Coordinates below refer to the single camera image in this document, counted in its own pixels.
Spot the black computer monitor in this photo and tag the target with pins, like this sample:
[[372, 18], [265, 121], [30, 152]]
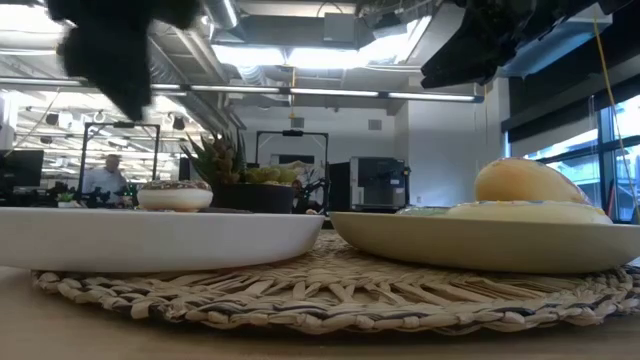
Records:
[[20, 169]]

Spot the beige plate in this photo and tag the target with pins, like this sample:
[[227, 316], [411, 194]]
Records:
[[480, 247]]

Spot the black robot rig frame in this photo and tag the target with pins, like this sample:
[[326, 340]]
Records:
[[292, 133], [83, 160]]

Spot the chocolate frosted sprinkled donut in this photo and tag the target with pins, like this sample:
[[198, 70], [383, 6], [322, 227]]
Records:
[[175, 197]]

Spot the pink frosted donut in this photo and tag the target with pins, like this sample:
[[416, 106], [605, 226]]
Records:
[[525, 182]]

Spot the small green potted plant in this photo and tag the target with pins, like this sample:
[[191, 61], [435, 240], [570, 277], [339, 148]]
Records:
[[66, 199]]

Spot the white plate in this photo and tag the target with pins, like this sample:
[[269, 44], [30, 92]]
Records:
[[150, 240]]

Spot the round woven straw placemat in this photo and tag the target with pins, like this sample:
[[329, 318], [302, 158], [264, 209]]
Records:
[[320, 295]]

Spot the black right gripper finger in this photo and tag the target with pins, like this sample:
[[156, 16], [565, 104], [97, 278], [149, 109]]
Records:
[[470, 60]]

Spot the long ceiling light strip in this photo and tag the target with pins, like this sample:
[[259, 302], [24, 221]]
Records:
[[300, 91]]

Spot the grey ceiling box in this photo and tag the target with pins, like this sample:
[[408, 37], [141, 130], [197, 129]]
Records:
[[339, 27]]

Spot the silver ventilation duct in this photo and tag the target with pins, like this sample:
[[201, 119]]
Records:
[[222, 12]]

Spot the silver and black appliance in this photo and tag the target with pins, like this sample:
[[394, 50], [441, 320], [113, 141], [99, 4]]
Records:
[[377, 180]]

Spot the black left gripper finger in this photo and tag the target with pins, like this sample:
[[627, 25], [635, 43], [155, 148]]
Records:
[[112, 70]]

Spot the green frosted donut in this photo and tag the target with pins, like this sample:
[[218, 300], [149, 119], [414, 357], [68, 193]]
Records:
[[422, 211]]

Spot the black background robot arm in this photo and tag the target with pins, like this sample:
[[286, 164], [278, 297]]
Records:
[[312, 195]]

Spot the person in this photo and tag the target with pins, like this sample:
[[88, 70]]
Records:
[[105, 177]]

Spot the succulent plant in black pot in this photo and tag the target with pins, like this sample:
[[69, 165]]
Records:
[[255, 198]]

